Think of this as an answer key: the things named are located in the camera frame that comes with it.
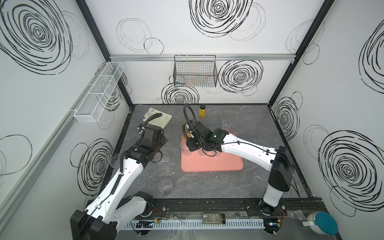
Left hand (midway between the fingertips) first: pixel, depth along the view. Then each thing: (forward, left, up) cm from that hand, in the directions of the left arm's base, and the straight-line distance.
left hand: (163, 136), depth 78 cm
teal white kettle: (-34, -73, -12) cm, 82 cm away
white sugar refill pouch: (+24, +9, -19) cm, 32 cm away
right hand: (-2, -13, -3) cm, 13 cm away
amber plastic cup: (-4, -12, +11) cm, 17 cm away
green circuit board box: (-34, -27, -15) cm, 46 cm away
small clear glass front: (-6, +1, -18) cm, 19 cm away
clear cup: (-20, -1, -19) cm, 27 cm away
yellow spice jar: (+31, -21, -13) cm, 40 cm away
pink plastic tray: (-5, -18, -21) cm, 28 cm away
